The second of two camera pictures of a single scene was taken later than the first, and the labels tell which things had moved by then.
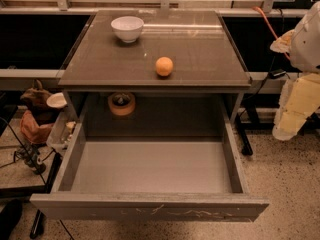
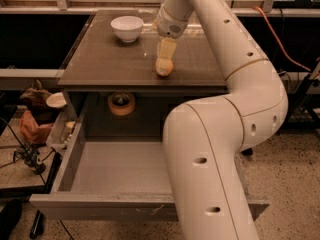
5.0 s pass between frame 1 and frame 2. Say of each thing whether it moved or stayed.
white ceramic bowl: stayed
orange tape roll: stayed
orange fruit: stayed
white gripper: moved
